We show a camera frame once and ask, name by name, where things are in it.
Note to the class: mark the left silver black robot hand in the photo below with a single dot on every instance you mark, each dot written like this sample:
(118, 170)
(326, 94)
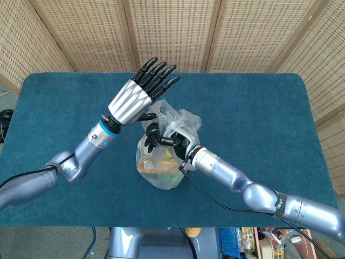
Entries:
(129, 102)

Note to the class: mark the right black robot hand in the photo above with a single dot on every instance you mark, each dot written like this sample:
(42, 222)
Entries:
(183, 144)

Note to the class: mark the clear plastic shopping bag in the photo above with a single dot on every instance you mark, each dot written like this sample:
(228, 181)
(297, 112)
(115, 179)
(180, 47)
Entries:
(161, 180)

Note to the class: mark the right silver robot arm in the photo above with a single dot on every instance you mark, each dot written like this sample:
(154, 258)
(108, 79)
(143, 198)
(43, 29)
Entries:
(231, 175)

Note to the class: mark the silver blue robot base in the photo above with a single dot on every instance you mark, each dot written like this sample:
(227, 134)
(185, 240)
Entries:
(151, 242)

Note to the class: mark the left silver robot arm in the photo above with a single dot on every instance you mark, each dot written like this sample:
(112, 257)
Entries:
(86, 148)

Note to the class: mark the small green snack packet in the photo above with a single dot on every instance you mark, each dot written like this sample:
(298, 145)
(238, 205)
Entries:
(169, 153)

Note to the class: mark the gold foil snack box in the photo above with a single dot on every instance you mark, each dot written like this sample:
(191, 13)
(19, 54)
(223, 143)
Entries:
(167, 165)

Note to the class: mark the large green snack packet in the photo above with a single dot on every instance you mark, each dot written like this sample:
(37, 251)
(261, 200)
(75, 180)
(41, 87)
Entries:
(174, 180)

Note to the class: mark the gold snack packet with label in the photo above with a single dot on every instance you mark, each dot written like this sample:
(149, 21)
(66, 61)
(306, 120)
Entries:
(144, 167)

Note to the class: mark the blue velvet tablecloth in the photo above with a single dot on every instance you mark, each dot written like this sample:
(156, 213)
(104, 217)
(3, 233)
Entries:
(242, 108)

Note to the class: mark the woven rattan folding screen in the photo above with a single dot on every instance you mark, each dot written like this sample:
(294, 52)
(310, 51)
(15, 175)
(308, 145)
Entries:
(172, 32)

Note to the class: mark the yellow orange round object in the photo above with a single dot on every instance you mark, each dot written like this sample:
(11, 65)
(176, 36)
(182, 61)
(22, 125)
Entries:
(192, 232)

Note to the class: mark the blue plastic basket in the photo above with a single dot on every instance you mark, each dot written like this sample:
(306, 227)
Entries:
(229, 240)

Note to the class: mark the pink plastic crate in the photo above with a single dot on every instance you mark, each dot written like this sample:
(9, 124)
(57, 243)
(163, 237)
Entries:
(257, 242)

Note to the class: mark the black device on floor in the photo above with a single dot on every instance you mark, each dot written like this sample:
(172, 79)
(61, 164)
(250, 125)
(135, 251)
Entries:
(6, 116)

